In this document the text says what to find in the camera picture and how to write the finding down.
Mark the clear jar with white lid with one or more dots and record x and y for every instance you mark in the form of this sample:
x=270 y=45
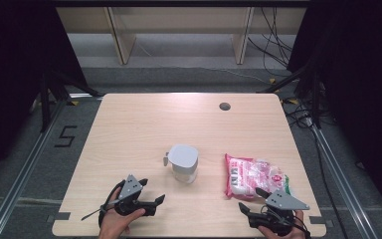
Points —
x=185 y=162

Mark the black metal stand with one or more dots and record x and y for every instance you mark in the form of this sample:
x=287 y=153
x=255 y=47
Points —
x=51 y=93
x=306 y=86

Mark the pink and white plastic bag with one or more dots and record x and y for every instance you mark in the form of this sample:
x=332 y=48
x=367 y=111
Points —
x=245 y=177

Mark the person's right hand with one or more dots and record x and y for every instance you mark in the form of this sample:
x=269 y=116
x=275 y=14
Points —
x=299 y=234

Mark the aluminium floor rail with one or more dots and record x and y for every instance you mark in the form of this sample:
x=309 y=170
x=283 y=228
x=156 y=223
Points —
x=341 y=179
x=20 y=176

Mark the black curtain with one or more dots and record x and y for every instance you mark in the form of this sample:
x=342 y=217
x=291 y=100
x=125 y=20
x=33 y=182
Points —
x=361 y=83
x=13 y=66

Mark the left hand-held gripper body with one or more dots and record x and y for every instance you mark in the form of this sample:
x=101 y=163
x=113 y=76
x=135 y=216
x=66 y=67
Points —
x=131 y=188

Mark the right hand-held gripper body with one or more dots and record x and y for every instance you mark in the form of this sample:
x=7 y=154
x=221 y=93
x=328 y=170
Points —
x=280 y=205

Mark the light wooden shelf unit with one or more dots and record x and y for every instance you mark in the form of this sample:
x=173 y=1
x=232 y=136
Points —
x=179 y=20

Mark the person's left hand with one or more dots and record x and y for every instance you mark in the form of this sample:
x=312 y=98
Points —
x=114 y=222

